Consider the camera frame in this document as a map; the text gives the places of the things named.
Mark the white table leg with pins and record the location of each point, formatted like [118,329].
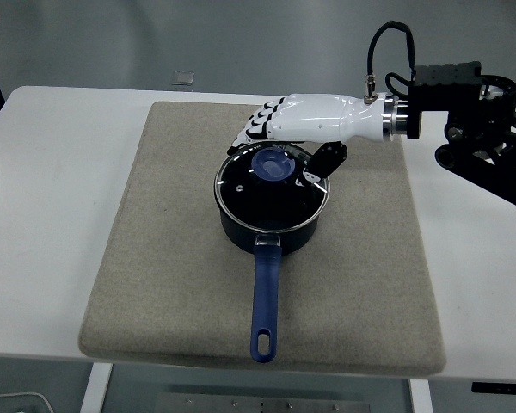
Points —
[96,387]
[420,398]

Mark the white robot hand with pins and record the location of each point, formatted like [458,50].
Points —
[318,116]

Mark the black table control panel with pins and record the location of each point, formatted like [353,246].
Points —
[503,387]

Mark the small silver floor plate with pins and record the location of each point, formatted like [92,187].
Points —
[182,77]

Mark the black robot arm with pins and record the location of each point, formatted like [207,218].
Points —
[447,92]

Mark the beige fabric mat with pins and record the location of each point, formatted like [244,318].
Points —
[176,258]

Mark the glass lid with blue knob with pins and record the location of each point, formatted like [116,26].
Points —
[262,202]

